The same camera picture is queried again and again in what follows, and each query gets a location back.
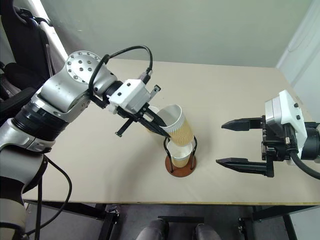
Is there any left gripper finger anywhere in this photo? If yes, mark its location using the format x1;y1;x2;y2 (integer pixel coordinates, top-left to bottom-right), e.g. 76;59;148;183
148;109;169;127
139;117;174;140

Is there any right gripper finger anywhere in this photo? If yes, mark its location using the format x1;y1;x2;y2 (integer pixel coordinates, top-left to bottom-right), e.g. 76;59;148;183
215;157;275;179
221;117;263;132

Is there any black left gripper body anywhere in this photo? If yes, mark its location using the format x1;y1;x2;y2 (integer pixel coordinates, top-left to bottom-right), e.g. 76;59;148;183
114;84;163;138

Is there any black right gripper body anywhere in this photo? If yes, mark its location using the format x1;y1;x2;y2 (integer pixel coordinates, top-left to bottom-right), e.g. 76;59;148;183
259;114;293;163

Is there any dark grey rounded shape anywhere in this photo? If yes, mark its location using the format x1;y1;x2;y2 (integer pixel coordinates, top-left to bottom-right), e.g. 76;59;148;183
136;219;171;240
194;223;221;240

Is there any white slanted board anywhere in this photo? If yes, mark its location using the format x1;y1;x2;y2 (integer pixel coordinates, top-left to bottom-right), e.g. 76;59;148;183
38;0;70;76

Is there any black chair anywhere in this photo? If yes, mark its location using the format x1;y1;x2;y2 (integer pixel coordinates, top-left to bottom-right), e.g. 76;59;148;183
0;0;58;107

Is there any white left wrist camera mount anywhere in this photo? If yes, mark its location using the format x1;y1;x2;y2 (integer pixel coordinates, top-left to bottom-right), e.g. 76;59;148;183
105;78;152;116

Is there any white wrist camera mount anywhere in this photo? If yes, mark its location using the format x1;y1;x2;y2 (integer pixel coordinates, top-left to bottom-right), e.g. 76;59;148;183
264;89;309;166
105;78;152;116

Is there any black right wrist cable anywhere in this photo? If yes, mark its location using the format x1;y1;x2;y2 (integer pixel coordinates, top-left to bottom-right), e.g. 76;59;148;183
284;136;320;181

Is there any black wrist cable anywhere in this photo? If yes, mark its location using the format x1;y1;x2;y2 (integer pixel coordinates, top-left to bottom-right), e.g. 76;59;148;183
284;136;320;181
88;45;154;101

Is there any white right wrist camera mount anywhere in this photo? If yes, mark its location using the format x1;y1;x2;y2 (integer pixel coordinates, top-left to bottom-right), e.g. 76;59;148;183
264;89;309;166

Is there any wire cup holder brown base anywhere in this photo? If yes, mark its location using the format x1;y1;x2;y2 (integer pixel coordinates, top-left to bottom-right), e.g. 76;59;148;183
162;136;199;178

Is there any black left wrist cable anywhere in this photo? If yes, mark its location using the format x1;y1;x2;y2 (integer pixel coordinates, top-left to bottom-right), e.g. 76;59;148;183
88;45;154;101

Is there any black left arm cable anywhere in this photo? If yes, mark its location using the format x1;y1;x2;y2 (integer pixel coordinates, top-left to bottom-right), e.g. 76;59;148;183
36;154;74;236

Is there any pale white wall panel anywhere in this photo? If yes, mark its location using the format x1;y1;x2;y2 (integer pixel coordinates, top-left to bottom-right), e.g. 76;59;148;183
274;0;320;89

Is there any black metal table frame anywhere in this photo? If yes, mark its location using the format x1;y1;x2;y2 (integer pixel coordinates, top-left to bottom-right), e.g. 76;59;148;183
22;199;320;240

